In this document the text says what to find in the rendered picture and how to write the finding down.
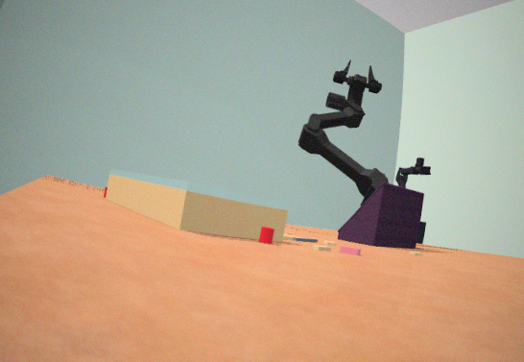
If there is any pink flat bar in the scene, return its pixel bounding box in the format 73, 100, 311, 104
340, 246, 361, 255

